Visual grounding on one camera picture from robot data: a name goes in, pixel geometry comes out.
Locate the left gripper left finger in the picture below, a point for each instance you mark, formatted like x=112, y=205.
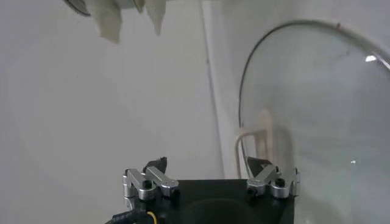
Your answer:
x=161, y=179

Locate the white electric cooker pot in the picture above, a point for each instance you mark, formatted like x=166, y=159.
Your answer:
x=106, y=21

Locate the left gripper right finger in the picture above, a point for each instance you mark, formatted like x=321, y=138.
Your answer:
x=263, y=178

